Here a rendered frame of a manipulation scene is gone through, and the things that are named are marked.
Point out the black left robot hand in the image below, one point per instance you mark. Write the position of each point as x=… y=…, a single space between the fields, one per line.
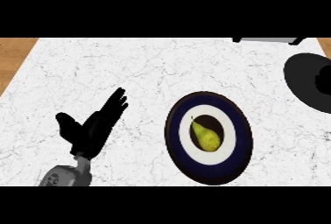
x=94 y=128

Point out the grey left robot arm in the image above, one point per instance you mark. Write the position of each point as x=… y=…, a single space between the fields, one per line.
x=69 y=175

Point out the dark blue and white plate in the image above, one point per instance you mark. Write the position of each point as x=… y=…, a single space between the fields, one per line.
x=209 y=165

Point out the dark grey pan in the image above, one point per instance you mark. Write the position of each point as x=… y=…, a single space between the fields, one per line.
x=307 y=84

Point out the yellow-green pear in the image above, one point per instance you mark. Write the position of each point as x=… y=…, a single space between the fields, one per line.
x=208 y=138

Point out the grey appliance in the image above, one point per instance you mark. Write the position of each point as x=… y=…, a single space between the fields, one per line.
x=267 y=39

